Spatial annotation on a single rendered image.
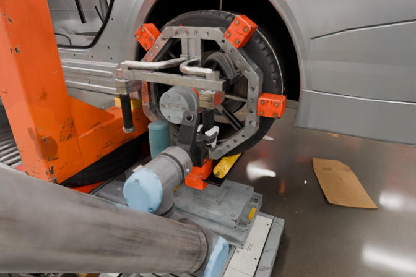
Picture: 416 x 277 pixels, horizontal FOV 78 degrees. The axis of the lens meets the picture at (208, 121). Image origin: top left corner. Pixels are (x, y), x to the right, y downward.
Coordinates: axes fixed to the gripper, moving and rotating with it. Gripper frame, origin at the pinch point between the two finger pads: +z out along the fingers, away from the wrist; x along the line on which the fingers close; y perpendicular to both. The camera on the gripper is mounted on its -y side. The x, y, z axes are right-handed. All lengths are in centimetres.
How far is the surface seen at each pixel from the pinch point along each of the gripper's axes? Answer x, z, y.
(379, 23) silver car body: 43, 30, -31
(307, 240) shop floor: 36, 50, 83
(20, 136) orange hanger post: -71, -21, 10
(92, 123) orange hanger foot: -62, 4, 13
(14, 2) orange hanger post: -60, -17, -37
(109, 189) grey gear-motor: -52, -2, 42
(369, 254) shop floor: 67, 55, 83
